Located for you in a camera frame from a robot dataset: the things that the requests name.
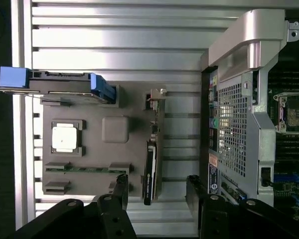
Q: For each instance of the CPU socket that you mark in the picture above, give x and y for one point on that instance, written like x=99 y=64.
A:
x=294 y=113

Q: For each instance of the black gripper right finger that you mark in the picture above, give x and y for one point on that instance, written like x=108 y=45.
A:
x=214 y=219

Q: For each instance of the green motherboard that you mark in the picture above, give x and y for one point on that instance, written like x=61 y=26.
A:
x=289 y=154

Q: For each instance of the grey parts rack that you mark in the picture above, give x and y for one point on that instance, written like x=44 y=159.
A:
x=97 y=154

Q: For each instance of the green RAM stick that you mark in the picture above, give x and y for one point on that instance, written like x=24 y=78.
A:
x=89 y=169

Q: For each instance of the hard disk with blue carrier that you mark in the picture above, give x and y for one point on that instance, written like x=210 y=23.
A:
x=64 y=84

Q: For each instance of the open PC case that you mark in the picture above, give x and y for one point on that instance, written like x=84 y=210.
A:
x=239 y=49

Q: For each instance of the silver CPU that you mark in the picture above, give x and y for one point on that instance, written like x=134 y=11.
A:
x=64 y=135

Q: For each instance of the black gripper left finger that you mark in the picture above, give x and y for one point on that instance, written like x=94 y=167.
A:
x=114 y=219

